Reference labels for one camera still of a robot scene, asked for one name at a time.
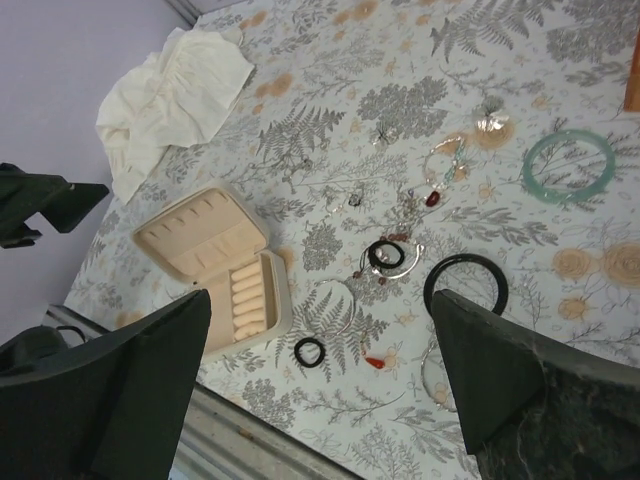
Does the thin silver cuff bracelet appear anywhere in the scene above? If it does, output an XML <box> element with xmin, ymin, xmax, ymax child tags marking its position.
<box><xmin>420</xmin><ymin>334</ymin><xmax>461</xmax><ymax>413</ymax></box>

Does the red teardrop pendant earring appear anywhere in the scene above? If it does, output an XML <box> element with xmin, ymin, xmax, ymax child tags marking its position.
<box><xmin>364</xmin><ymin>355</ymin><xmax>386</xmax><ymax>370</ymax></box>

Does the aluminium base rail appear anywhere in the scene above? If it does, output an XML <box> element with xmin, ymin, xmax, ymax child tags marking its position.
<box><xmin>44</xmin><ymin>304</ymin><xmax>331</xmax><ymax>480</ymax></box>

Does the white crumpled cloth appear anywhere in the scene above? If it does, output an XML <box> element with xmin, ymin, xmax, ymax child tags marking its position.
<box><xmin>95</xmin><ymin>28</ymin><xmax>254</xmax><ymax>204</ymax></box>

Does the black bangle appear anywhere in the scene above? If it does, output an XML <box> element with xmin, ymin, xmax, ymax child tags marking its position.
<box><xmin>420</xmin><ymin>253</ymin><xmax>509</xmax><ymax>315</ymax></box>

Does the floral patterned tablecloth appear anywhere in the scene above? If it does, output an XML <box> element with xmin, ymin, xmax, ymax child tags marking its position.
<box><xmin>65</xmin><ymin>1</ymin><xmax>639</xmax><ymax>479</ymax></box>

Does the beige jewelry box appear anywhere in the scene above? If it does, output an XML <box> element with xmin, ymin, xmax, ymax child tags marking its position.
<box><xmin>132</xmin><ymin>181</ymin><xmax>293</xmax><ymax>362</ymax></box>

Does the silver flower brooch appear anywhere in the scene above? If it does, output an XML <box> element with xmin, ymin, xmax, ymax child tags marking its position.
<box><xmin>471</xmin><ymin>95</ymin><xmax>510</xmax><ymax>133</ymax></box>

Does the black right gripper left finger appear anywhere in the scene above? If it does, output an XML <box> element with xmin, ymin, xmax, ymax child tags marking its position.
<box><xmin>1</xmin><ymin>290</ymin><xmax>211</xmax><ymax>479</ymax></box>

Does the thin twisted silver bangle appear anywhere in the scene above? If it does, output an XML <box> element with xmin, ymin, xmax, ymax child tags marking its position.
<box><xmin>314</xmin><ymin>278</ymin><xmax>356</xmax><ymax>338</ymax></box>

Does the pink bead cord bracelet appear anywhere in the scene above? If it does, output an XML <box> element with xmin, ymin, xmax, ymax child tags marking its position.
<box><xmin>349</xmin><ymin>224</ymin><xmax>421</xmax><ymax>287</ymax></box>

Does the small silver earring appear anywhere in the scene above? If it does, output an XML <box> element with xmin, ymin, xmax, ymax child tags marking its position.
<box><xmin>371</xmin><ymin>122</ymin><xmax>399</xmax><ymax>149</ymax></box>

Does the orange wooden divided tray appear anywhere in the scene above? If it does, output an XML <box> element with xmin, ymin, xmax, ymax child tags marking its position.
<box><xmin>623</xmin><ymin>33</ymin><xmax>640</xmax><ymax>113</ymax></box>

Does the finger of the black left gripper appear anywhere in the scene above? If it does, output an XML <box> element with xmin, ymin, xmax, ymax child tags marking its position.
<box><xmin>1</xmin><ymin>163</ymin><xmax>109</xmax><ymax>249</ymax></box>

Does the small black hair tie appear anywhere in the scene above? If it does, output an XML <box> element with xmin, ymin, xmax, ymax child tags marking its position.
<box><xmin>293</xmin><ymin>336</ymin><xmax>326</xmax><ymax>367</ymax></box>

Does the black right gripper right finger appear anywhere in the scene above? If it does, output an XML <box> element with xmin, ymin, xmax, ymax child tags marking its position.
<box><xmin>432</xmin><ymin>290</ymin><xmax>639</xmax><ymax>479</ymax></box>

